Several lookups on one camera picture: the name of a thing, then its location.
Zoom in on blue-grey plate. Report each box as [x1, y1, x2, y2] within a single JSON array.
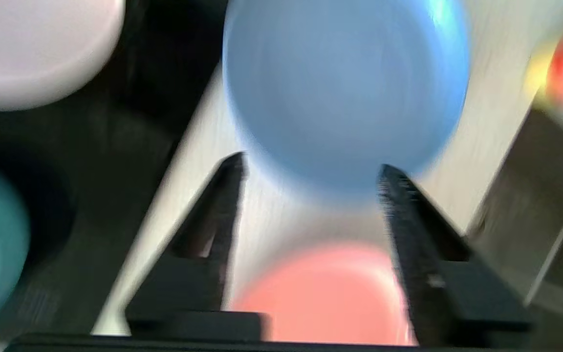
[[222, 0, 473, 196]]

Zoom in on stainless steel sink basin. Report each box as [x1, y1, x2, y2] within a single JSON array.
[[467, 108, 563, 352]]

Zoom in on black induction cooktop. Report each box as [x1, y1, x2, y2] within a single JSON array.
[[0, 0, 228, 338]]

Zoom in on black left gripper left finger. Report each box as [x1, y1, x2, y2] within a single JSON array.
[[125, 153, 270, 340]]

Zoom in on pink plate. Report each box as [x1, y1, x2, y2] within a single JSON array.
[[233, 244, 419, 345]]

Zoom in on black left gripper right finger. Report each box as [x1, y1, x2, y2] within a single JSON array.
[[378, 164, 534, 348]]

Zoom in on pale pink bowl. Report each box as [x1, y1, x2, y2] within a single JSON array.
[[0, 0, 127, 112]]

